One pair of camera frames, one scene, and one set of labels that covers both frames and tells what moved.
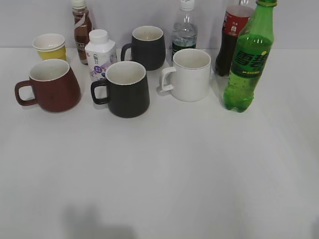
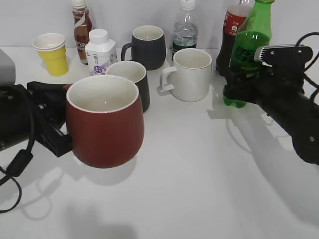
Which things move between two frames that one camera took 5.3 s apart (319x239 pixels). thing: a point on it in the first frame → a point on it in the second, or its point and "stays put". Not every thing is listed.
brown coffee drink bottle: x=82 y=28 stays put
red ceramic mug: x=55 y=87 → x=105 y=119
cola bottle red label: x=235 y=19 stays put
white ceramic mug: x=190 y=76 stays put
